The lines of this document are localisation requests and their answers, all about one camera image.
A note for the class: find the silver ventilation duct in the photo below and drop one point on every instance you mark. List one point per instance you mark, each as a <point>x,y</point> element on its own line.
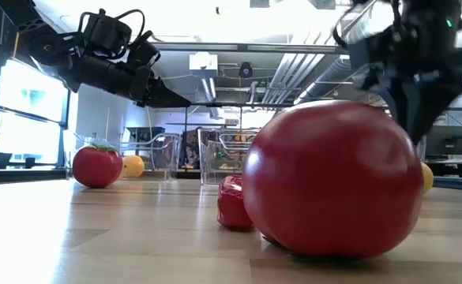
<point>325,79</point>

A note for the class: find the orange fruit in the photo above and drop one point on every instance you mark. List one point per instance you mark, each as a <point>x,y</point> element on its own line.
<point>134,165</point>

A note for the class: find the long ceiling light bar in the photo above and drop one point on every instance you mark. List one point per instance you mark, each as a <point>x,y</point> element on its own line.
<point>234,47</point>

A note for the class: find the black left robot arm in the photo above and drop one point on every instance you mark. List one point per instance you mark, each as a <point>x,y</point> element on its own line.
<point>37,39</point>

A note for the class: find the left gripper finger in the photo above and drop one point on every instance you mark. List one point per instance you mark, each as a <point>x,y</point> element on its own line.
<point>163,96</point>

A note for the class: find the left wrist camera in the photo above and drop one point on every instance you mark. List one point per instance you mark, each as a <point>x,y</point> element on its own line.
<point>145,53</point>

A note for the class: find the white ceiling box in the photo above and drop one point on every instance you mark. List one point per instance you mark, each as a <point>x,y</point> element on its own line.
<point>203,61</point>

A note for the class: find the black overhead camera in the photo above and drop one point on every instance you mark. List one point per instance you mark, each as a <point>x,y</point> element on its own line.
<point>245,70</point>

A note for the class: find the small red bell pepper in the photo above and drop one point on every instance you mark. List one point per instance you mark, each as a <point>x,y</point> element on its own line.
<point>230,203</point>

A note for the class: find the black computer monitor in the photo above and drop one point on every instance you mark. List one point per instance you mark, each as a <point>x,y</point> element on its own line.
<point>448,138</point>

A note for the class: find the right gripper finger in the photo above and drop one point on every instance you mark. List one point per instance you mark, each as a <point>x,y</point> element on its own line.
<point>422,110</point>
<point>396,102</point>

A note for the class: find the yellow lemon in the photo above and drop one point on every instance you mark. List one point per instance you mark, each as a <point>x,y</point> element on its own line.
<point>428,177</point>

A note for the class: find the red tomato with green stem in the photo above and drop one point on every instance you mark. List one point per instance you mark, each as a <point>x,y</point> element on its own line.
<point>97,167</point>

